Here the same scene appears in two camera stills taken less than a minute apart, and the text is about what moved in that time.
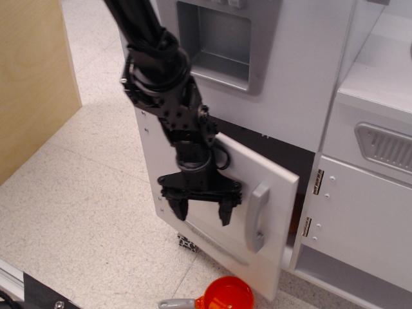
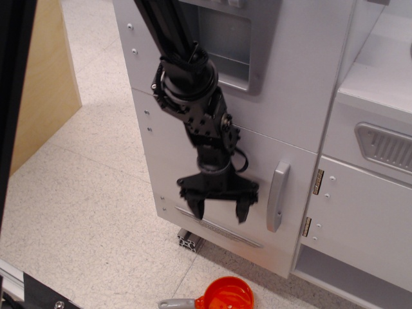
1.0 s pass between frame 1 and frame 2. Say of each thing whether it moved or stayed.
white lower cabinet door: stayed
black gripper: moved
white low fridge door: moved
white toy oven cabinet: stayed
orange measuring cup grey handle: stayed
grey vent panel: stayed
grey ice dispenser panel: stayed
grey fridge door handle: moved
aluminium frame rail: stayed
